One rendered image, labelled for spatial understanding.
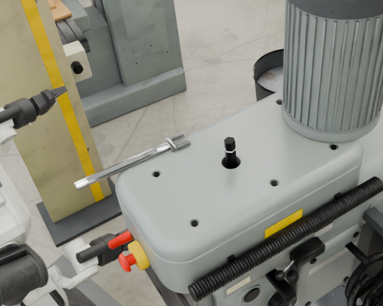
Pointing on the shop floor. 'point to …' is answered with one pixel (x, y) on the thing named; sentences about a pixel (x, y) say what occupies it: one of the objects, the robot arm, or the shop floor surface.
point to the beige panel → (53, 207)
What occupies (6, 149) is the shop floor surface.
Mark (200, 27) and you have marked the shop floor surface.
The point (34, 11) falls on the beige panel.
